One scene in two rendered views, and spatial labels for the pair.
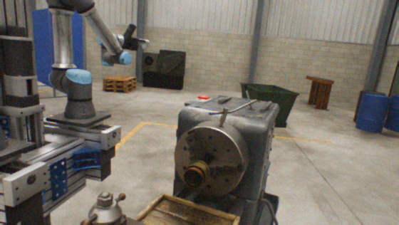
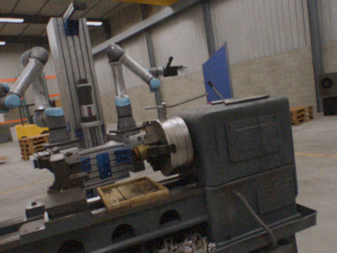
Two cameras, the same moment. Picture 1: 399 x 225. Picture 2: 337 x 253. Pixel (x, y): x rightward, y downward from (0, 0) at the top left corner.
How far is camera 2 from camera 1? 1.26 m
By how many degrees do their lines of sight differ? 48
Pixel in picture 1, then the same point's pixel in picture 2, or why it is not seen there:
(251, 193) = (205, 179)
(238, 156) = (166, 139)
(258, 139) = (197, 126)
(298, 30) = not seen: outside the picture
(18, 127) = (85, 134)
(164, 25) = not seen: outside the picture
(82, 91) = (121, 110)
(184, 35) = not seen: outside the picture
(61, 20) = (114, 68)
